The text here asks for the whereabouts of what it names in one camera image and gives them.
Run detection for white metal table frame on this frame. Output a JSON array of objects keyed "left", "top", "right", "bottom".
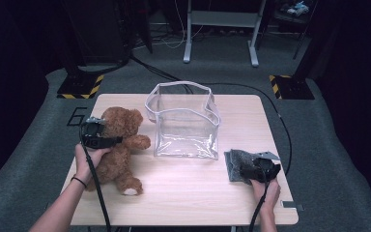
[{"left": 183, "top": 0, "right": 268, "bottom": 68}]

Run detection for grey fluffy towel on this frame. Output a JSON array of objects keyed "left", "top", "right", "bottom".
[{"left": 223, "top": 148, "right": 265, "bottom": 186}]

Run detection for thick black floor cable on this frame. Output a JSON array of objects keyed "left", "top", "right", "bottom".
[{"left": 129, "top": 56, "right": 195, "bottom": 95}]

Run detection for black stand base yellow stripes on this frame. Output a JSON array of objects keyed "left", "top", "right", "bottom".
[
  {"left": 56, "top": 74, "right": 105, "bottom": 100},
  {"left": 269, "top": 74, "right": 316, "bottom": 101}
]

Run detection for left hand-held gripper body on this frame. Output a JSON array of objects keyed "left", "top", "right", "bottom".
[{"left": 80, "top": 116, "right": 107, "bottom": 149}]

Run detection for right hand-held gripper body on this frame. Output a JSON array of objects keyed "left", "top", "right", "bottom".
[{"left": 242, "top": 151, "right": 282, "bottom": 185}]

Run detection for dark cabinet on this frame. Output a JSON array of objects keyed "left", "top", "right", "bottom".
[{"left": 61, "top": 0, "right": 133, "bottom": 66}]

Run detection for left hand-held gripper black cable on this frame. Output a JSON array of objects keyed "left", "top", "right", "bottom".
[{"left": 79, "top": 127, "right": 112, "bottom": 232}]

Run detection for clear plastic bag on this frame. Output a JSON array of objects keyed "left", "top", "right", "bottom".
[{"left": 144, "top": 80, "right": 221, "bottom": 160}]

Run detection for person's left hand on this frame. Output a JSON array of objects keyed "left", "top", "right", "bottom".
[{"left": 73, "top": 143, "right": 112, "bottom": 184}]

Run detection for white floor cable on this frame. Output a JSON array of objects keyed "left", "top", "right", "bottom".
[{"left": 154, "top": 0, "right": 204, "bottom": 50}]

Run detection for black hair tie wristband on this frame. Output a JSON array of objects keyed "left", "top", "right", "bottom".
[{"left": 70, "top": 175, "right": 88, "bottom": 189}]

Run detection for brown teddy bear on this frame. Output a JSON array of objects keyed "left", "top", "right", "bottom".
[{"left": 85, "top": 106, "right": 152, "bottom": 196}]

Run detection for dark curtain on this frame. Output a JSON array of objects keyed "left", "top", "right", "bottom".
[
  {"left": 0, "top": 0, "right": 66, "bottom": 197},
  {"left": 302, "top": 0, "right": 371, "bottom": 182}
]

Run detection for right hand-held gripper black cable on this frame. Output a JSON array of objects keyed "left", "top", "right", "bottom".
[{"left": 248, "top": 167, "right": 270, "bottom": 232}]

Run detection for blue and white item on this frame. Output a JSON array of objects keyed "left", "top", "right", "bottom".
[{"left": 286, "top": 0, "right": 310, "bottom": 17}]

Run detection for person's right hand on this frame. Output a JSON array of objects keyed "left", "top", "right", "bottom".
[{"left": 250, "top": 179, "right": 282, "bottom": 213}]

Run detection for hand-held gripper black cable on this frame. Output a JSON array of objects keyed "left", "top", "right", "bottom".
[
  {"left": 248, "top": 167, "right": 270, "bottom": 232},
  {"left": 79, "top": 127, "right": 112, "bottom": 232}
]

